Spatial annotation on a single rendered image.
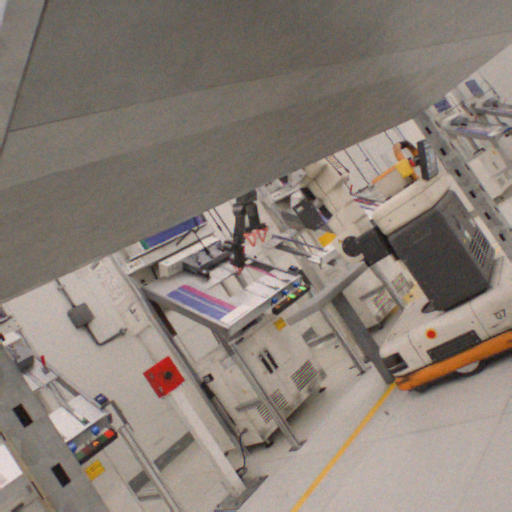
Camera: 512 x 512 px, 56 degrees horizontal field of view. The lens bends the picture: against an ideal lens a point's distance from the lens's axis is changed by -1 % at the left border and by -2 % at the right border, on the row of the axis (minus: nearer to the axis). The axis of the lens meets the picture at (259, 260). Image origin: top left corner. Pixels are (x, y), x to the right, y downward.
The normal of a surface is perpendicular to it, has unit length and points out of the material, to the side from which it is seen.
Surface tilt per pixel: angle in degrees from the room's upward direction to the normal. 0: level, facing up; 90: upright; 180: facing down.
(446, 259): 90
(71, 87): 180
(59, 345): 90
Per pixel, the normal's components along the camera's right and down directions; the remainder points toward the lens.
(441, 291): -0.48, 0.27
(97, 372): 0.55, -0.41
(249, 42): 0.56, 0.83
